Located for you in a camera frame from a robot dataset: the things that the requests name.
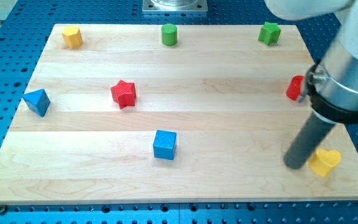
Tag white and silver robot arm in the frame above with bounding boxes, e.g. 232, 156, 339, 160
265, 0, 358, 123

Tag blue cube block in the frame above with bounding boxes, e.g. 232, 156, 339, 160
153, 130, 177, 160

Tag red star block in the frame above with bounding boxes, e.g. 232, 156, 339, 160
110, 80, 136, 110

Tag green star block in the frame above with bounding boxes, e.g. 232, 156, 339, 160
258, 22, 281, 45

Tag light wooden board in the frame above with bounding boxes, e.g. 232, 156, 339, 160
0, 24, 358, 205

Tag green cylinder block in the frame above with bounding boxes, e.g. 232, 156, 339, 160
161, 24, 178, 46

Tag red cylinder block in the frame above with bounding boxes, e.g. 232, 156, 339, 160
286, 75, 304, 101

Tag yellow hexagonal block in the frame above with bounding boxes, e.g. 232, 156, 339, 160
62, 26, 83, 49

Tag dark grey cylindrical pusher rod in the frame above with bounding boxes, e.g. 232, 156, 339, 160
283, 111, 336, 170

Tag blue triangular prism block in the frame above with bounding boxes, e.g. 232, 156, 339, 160
22, 89, 50, 117

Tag yellow heart block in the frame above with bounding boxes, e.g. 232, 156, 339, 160
308, 149, 342, 177

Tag blue perforated metal breadboard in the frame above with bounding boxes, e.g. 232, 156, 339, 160
0, 1, 358, 223

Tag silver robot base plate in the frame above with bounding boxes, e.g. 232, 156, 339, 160
142, 0, 208, 13

